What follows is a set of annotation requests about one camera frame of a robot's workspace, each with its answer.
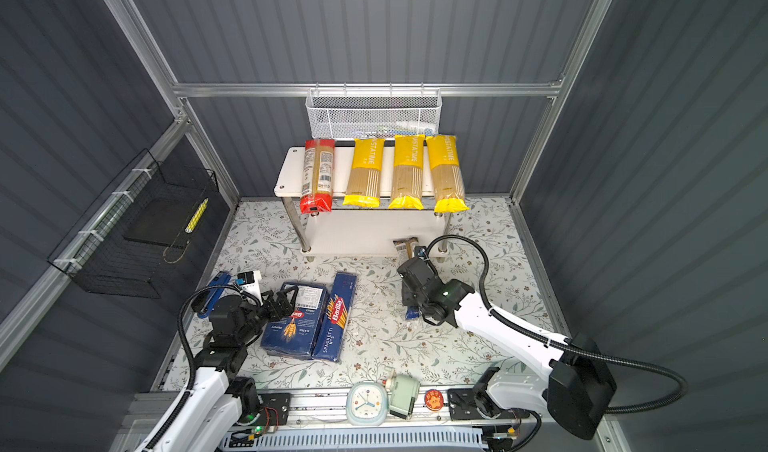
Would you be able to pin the wide blue Barilla pasta box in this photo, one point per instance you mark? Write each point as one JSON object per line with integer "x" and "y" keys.
{"x": 295, "y": 336}

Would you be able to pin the red round badge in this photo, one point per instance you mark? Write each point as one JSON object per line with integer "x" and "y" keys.
{"x": 434, "y": 400}

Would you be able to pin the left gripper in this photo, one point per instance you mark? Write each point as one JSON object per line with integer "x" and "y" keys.
{"x": 285, "y": 307}

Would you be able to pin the black wire basket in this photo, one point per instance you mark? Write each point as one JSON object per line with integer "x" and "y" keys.
{"x": 136, "y": 239}

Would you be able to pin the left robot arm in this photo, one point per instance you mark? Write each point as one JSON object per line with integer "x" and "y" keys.
{"x": 216, "y": 397}

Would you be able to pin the white wire mesh basket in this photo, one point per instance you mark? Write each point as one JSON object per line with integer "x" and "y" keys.
{"x": 357, "y": 117}

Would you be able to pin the red-ended spaghetti bag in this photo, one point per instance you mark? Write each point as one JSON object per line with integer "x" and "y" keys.
{"x": 317, "y": 172}

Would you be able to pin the yellow green marker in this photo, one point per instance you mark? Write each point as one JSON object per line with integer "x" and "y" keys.
{"x": 195, "y": 218}

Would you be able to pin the white tube in basket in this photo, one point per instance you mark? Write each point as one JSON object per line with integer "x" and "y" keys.
{"x": 416, "y": 127}

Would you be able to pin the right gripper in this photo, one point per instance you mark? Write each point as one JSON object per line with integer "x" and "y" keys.
{"x": 407, "y": 297}

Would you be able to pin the blue handled tool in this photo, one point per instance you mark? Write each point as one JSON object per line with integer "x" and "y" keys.
{"x": 203, "y": 304}

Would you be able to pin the mint green timer device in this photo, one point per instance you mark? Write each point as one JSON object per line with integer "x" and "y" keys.
{"x": 403, "y": 390}

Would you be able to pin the mint alarm clock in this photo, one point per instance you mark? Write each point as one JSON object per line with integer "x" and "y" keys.
{"x": 367, "y": 404}

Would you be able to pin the narrow blue Barilla spaghetti box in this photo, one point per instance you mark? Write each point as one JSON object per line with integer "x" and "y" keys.
{"x": 330, "y": 339}

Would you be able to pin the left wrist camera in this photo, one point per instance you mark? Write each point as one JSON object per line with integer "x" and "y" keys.
{"x": 249, "y": 282}

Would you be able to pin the blue-ended clear spaghetti bag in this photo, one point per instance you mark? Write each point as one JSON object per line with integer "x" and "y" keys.
{"x": 405, "y": 251}

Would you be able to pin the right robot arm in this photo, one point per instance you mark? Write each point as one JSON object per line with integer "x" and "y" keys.
{"x": 543, "y": 352}

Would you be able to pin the yellow Pastatime spaghetti bag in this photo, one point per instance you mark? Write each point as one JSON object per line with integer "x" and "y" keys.
{"x": 363, "y": 188}

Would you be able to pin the white two-tier shelf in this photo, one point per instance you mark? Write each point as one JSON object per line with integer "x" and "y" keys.
{"x": 354, "y": 231}

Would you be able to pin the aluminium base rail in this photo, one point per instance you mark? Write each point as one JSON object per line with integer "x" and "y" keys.
{"x": 577, "y": 407}

